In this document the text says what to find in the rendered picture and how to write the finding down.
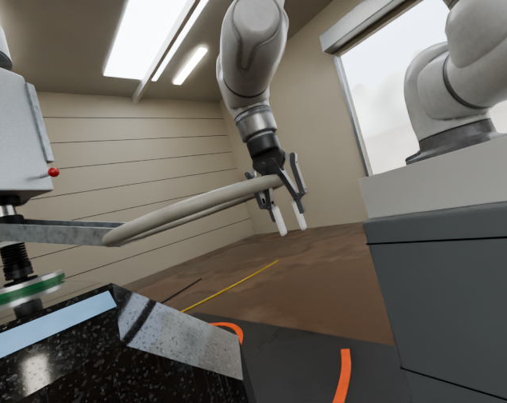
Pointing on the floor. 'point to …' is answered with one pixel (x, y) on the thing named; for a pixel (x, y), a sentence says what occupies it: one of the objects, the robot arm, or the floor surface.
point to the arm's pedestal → (454, 299)
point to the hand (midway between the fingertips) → (289, 218)
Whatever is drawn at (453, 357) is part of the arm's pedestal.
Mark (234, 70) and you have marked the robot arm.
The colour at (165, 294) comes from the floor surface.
